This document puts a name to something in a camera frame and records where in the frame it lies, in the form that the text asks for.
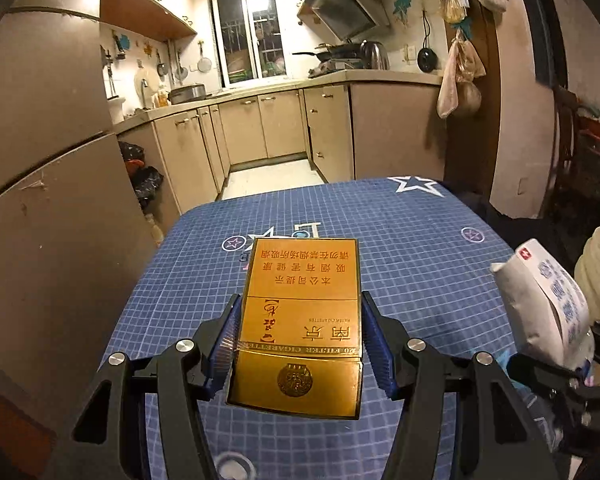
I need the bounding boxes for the black trash bag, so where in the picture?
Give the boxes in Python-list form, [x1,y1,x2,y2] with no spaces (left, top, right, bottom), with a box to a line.
[117,141,165,212]

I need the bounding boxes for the table with blue checkered tablecloth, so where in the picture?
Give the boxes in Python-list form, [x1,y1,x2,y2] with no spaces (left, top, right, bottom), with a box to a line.
[105,176,581,480]

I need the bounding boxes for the red flower pot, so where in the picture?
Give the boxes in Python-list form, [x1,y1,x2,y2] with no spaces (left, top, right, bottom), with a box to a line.
[577,105,600,142]

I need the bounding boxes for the range hood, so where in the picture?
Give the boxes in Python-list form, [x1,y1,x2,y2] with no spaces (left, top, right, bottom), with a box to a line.
[297,0,392,42]

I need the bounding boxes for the stainless steel kettle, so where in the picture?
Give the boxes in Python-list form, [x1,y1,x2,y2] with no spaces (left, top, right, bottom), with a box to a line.
[360,40,391,72]

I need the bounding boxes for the brown refrigerator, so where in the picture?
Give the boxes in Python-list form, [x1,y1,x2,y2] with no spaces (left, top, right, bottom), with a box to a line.
[0,5,182,411]

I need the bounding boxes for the white blue printed pouch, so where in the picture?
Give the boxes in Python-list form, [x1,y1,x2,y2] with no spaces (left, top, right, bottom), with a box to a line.
[490,239,594,372]

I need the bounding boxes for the beige kitchen base cabinets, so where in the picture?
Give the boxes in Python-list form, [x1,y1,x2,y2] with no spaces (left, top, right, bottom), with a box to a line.
[117,70,447,222]

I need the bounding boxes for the kitchen window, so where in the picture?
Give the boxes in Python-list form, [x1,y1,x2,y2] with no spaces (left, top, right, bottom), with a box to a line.
[208,0,292,89]

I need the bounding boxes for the wooden chair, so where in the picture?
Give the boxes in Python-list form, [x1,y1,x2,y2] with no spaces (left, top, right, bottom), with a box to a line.
[551,85,582,222]

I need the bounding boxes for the round cutting board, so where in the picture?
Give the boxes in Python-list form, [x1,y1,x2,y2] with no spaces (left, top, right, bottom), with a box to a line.
[133,66,160,111]

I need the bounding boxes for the dark blue window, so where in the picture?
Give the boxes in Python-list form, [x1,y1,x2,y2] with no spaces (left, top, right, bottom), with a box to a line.
[510,0,569,87]

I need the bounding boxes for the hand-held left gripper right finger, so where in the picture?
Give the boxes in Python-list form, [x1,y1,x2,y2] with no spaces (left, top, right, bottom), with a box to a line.
[360,290,561,480]

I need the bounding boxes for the black wok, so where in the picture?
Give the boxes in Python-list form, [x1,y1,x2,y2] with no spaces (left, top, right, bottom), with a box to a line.
[292,42,364,61]

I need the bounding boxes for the silver cooking pot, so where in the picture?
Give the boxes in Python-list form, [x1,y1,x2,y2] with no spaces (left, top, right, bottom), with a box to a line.
[168,84,209,106]

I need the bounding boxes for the hanging strainer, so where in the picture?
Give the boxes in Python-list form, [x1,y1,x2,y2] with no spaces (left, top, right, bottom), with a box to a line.
[195,40,214,74]

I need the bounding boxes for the yellowish hanging plastic bag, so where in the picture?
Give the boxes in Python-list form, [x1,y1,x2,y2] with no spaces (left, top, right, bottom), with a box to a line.
[440,0,471,25]

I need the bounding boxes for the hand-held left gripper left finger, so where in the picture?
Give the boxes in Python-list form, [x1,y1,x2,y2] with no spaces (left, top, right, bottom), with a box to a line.
[70,292,243,480]

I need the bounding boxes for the pink hanging cloth bag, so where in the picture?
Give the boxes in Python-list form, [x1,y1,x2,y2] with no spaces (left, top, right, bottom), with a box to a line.
[436,35,486,120]

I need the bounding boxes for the golden cigarette box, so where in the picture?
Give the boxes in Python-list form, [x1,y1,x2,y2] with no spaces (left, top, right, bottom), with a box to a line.
[226,237,365,421]

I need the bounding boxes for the gas stove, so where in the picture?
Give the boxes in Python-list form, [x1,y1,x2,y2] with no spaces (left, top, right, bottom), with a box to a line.
[307,59,364,79]

